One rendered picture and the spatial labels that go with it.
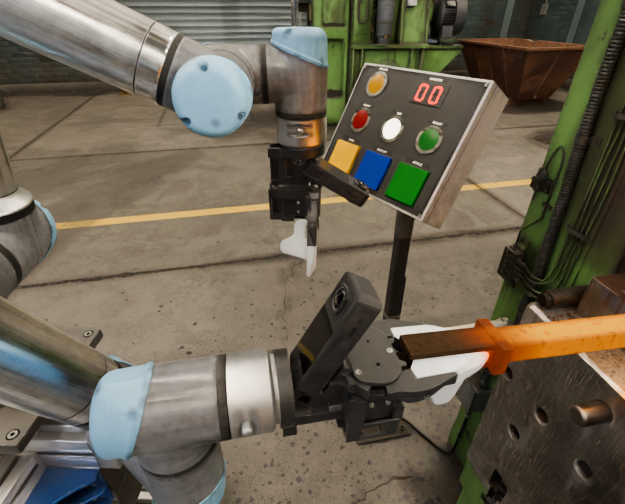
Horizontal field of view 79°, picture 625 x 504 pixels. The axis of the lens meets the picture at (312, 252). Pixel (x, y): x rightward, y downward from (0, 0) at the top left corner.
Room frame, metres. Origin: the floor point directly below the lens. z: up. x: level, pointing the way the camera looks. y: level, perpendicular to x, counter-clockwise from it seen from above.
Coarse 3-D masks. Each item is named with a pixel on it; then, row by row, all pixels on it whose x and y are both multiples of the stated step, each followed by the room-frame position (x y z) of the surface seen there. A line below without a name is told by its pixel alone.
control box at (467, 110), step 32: (352, 96) 0.98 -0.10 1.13; (384, 96) 0.90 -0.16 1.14; (448, 96) 0.78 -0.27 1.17; (480, 96) 0.73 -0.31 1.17; (352, 128) 0.92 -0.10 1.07; (416, 128) 0.79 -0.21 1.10; (448, 128) 0.74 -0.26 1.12; (480, 128) 0.73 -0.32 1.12; (416, 160) 0.75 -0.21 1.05; (448, 160) 0.70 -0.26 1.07; (384, 192) 0.75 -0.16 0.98; (448, 192) 0.69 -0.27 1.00
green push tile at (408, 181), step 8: (400, 168) 0.75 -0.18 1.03; (408, 168) 0.74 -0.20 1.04; (416, 168) 0.73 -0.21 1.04; (400, 176) 0.74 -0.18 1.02; (408, 176) 0.73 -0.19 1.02; (416, 176) 0.71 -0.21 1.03; (424, 176) 0.70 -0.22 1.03; (392, 184) 0.74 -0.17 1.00; (400, 184) 0.73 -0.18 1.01; (408, 184) 0.72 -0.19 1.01; (416, 184) 0.70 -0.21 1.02; (424, 184) 0.70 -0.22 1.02; (392, 192) 0.73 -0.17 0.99; (400, 192) 0.72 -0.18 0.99; (408, 192) 0.70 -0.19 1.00; (416, 192) 0.69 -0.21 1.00; (400, 200) 0.71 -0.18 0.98; (408, 200) 0.69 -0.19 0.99; (416, 200) 0.69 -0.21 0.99
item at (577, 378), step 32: (544, 320) 0.43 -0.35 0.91; (608, 352) 0.36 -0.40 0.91; (512, 384) 0.43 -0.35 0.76; (544, 384) 0.38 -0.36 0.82; (576, 384) 0.34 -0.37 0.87; (608, 384) 0.31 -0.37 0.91; (512, 416) 0.41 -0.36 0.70; (480, 448) 0.44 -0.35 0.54; (512, 448) 0.38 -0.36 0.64; (544, 448) 0.34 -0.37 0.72; (576, 448) 0.30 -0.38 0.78; (608, 448) 0.27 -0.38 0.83; (480, 480) 0.41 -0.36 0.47; (512, 480) 0.36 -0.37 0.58; (544, 480) 0.31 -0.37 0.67; (576, 480) 0.28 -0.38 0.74; (608, 480) 0.25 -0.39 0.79
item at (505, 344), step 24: (408, 336) 0.27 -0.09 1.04; (432, 336) 0.27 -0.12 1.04; (456, 336) 0.27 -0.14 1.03; (480, 336) 0.27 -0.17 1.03; (504, 336) 0.28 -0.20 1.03; (528, 336) 0.28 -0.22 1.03; (552, 336) 0.28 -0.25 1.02; (576, 336) 0.28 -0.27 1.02; (600, 336) 0.28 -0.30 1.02; (624, 336) 0.29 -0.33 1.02; (408, 360) 0.25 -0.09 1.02; (504, 360) 0.25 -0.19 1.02
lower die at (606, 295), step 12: (600, 276) 0.45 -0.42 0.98; (612, 276) 0.45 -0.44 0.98; (624, 276) 0.45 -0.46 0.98; (588, 288) 0.44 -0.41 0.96; (600, 288) 0.43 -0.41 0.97; (612, 288) 0.42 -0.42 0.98; (624, 288) 0.42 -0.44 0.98; (588, 300) 0.44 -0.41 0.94; (600, 300) 0.42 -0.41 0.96; (612, 300) 0.41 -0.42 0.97; (624, 300) 0.39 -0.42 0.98; (588, 312) 0.43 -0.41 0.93; (600, 312) 0.41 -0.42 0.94; (612, 312) 0.40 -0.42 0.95; (624, 312) 0.39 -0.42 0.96; (624, 348) 0.36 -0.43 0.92
